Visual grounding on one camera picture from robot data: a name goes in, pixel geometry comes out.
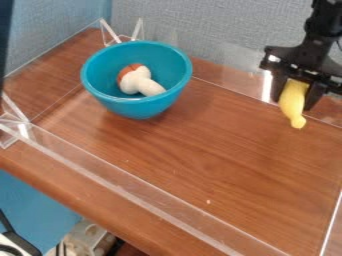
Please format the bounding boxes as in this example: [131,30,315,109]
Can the yellow toy banana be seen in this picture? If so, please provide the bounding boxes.
[278,80,308,129]

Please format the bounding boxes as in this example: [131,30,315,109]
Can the clear acrylic barrier wall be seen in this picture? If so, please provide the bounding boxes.
[0,24,342,256]

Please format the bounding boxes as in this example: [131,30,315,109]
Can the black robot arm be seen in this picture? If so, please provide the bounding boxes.
[259,0,342,111]

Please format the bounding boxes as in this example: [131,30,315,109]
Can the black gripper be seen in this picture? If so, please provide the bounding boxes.
[259,35,342,111]

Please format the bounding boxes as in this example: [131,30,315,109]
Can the black cable bottom left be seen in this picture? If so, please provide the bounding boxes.
[0,209,44,256]

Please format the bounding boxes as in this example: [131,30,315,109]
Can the white brown toy mushroom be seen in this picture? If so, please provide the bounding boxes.
[117,63,165,96]

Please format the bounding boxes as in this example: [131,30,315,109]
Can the grey metal bracket under table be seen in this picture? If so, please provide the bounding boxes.
[53,219,116,256]

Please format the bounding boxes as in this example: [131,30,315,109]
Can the blue plastic bowl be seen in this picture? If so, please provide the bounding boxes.
[80,41,192,119]

